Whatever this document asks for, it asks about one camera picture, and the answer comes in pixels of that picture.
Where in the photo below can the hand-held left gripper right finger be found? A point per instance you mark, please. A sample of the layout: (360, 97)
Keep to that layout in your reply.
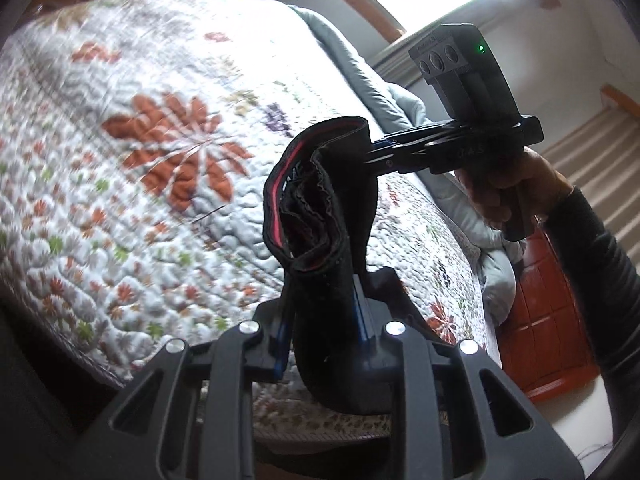
(380, 310)

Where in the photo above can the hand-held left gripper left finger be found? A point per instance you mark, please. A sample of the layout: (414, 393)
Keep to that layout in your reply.
(282, 342)

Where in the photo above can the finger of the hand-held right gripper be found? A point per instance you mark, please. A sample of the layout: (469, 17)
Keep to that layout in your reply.
(410, 137)
(405, 162)

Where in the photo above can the black pants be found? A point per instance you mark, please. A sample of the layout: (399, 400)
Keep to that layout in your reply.
(325, 310)

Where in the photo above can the person's right forearm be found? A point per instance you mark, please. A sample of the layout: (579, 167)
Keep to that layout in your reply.
(590, 270)

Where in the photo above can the person's right hand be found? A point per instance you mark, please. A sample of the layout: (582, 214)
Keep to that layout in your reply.
(542, 180)

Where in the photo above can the grey curtain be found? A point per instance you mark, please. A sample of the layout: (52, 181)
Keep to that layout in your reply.
(395, 62)

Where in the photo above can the grey-green duvet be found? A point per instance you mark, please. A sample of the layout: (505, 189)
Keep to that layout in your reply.
(350, 65)

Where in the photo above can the grey-green pillow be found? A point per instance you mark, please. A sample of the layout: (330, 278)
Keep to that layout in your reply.
(497, 282)

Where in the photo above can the red-brown wooden headboard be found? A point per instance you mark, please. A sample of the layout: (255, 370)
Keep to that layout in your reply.
(545, 335)

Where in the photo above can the floral quilted bedspread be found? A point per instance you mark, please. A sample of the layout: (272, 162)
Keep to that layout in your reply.
(150, 210)

